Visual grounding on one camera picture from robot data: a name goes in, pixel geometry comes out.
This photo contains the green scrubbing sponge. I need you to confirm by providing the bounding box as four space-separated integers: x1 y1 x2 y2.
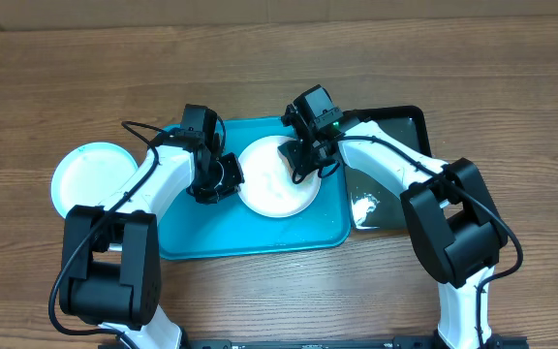
278 141 301 170

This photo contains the pink white plate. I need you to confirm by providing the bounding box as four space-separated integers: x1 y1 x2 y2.
238 136 322 218

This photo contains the light blue plate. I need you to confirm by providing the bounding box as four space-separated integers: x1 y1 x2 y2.
50 143 138 218

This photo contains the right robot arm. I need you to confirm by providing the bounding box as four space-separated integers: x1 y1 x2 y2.
280 102 517 348

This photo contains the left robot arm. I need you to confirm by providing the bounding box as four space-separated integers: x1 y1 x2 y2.
48 129 244 348

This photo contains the black rectangular water tray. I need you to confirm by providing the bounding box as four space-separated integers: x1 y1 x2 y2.
344 106 432 231

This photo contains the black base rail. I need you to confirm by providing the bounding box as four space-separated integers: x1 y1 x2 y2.
98 334 530 349

